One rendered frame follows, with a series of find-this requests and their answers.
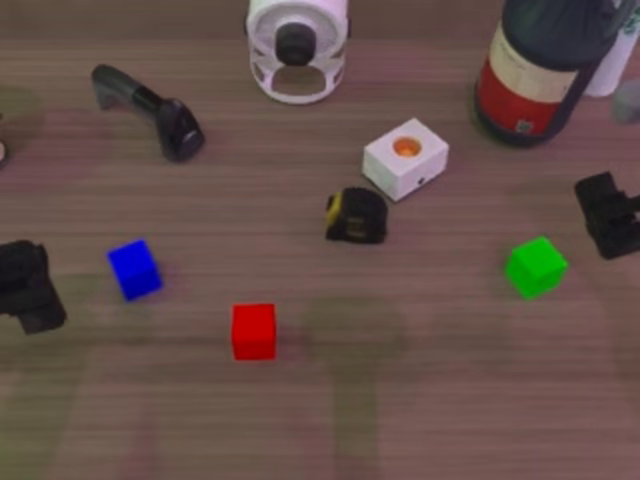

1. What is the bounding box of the green cube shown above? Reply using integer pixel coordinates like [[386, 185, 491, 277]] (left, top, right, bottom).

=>
[[504, 236, 570, 302]]

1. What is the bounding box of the blue cube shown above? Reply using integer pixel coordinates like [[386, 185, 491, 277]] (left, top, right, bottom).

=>
[[106, 238, 164, 303]]

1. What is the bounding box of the red cube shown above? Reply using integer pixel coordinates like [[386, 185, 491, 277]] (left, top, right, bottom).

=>
[[230, 302, 278, 362]]

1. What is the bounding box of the grey round object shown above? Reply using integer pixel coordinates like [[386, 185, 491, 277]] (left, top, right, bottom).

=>
[[611, 79, 640, 125]]

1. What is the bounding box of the white cup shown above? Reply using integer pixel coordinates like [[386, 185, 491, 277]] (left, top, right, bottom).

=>
[[582, 9, 640, 99]]

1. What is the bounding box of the dark wine bottle red label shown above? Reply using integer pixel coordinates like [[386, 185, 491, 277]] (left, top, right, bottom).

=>
[[473, 0, 632, 149]]

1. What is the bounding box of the white box with orange hole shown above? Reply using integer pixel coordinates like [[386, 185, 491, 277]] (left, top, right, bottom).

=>
[[362, 117, 450, 203]]

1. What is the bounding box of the black barcode scanner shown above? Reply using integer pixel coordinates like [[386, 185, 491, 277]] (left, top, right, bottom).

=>
[[90, 64, 206, 163]]

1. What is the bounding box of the black yellow tape measure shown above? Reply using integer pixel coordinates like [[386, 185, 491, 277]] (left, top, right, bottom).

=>
[[324, 186, 390, 246]]

